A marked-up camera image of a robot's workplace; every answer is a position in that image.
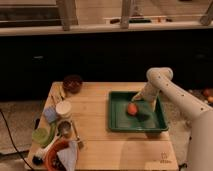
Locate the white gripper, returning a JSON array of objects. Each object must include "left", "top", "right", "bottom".
[{"left": 131, "top": 82, "right": 159, "bottom": 112}]

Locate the red apple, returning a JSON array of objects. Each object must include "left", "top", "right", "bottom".
[{"left": 127, "top": 102, "right": 138, "bottom": 116}]

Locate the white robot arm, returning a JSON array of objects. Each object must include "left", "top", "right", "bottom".
[{"left": 132, "top": 67, "right": 213, "bottom": 171}]

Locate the green plastic tray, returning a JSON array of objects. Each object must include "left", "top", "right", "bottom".
[{"left": 108, "top": 91, "right": 168, "bottom": 133}]

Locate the dark red bowl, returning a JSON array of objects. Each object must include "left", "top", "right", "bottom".
[{"left": 63, "top": 75, "right": 83, "bottom": 94}]

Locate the wooden spoon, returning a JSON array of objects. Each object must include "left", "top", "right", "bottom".
[{"left": 72, "top": 120, "right": 84, "bottom": 149}]

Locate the small metal cup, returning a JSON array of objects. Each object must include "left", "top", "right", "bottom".
[{"left": 58, "top": 121, "right": 72, "bottom": 138}]

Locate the wooden table leg middle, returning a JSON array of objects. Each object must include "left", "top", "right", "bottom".
[{"left": 120, "top": 0, "right": 131, "bottom": 29}]

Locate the wooden table leg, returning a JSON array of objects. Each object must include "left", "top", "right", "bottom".
[
  {"left": 120, "top": 0, "right": 131, "bottom": 29},
  {"left": 56, "top": 0, "right": 78, "bottom": 31}
]

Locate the grey cloth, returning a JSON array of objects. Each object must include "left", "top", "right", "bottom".
[{"left": 57, "top": 141, "right": 78, "bottom": 171}]

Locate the blue sponge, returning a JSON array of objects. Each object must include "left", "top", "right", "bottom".
[{"left": 44, "top": 106, "right": 57, "bottom": 123}]

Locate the green round lid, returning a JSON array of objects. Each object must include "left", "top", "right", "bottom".
[{"left": 32, "top": 128, "right": 48, "bottom": 144}]

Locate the orange bowl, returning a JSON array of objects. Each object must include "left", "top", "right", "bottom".
[{"left": 45, "top": 139, "right": 75, "bottom": 171}]

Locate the wooden table leg left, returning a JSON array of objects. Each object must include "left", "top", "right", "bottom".
[{"left": 56, "top": 0, "right": 78, "bottom": 31}]

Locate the white handled brush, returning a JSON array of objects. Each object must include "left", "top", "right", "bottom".
[{"left": 32, "top": 136, "right": 59, "bottom": 165}]

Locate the black cable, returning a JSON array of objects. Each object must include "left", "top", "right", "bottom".
[{"left": 0, "top": 108, "right": 34, "bottom": 171}]

